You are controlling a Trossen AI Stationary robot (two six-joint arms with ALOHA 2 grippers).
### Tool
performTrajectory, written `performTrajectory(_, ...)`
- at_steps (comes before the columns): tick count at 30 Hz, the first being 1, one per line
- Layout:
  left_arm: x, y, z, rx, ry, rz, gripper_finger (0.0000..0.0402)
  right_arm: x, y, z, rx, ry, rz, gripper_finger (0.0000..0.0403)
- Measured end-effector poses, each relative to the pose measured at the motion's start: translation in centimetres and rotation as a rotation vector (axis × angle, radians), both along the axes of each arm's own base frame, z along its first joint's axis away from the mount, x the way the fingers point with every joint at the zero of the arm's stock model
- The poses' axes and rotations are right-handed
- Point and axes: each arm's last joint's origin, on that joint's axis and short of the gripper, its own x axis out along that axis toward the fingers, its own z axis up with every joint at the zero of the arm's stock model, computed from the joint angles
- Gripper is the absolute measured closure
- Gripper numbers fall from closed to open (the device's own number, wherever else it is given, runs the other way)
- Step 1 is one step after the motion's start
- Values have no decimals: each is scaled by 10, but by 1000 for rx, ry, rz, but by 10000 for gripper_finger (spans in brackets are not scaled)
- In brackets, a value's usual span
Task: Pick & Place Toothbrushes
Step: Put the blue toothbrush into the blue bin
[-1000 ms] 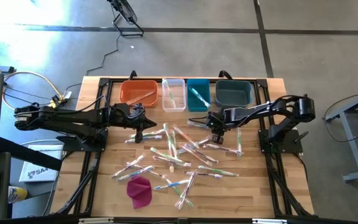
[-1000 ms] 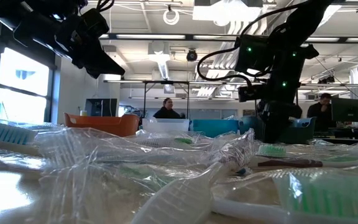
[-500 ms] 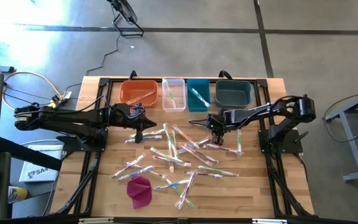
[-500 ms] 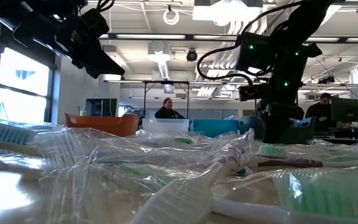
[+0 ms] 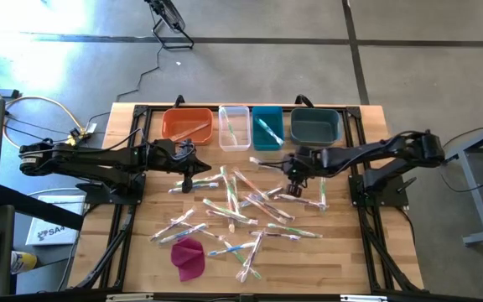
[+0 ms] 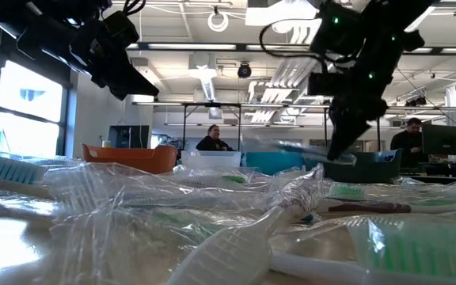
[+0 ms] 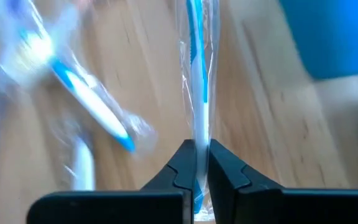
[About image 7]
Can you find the blue toothbrush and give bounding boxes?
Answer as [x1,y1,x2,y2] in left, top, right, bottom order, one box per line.
[11,18,158,156]
[175,0,222,222]

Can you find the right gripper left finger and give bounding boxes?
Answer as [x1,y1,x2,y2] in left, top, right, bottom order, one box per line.
[26,139,197,224]

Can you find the teal blue plastic bin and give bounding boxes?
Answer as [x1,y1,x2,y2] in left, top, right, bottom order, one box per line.
[277,0,358,81]

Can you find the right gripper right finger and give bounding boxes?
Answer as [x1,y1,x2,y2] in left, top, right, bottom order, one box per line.
[206,138,358,224]

